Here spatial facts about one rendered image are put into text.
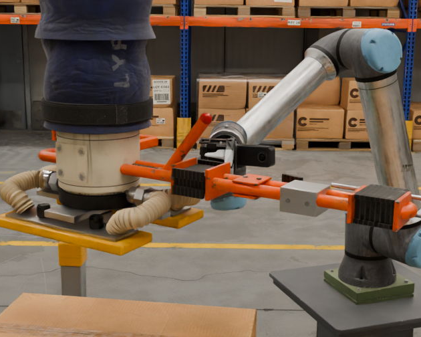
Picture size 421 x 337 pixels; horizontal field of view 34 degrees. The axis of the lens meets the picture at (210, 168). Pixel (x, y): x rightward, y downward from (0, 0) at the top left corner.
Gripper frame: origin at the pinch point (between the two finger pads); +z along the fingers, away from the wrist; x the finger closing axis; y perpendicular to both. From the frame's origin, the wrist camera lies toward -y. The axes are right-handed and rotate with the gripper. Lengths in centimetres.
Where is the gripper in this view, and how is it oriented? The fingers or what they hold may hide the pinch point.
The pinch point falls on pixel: (229, 167)
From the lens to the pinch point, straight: 142.1
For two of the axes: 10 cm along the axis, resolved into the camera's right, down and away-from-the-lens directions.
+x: 0.1, -9.8, -2.2
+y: -10.0, -0.3, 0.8
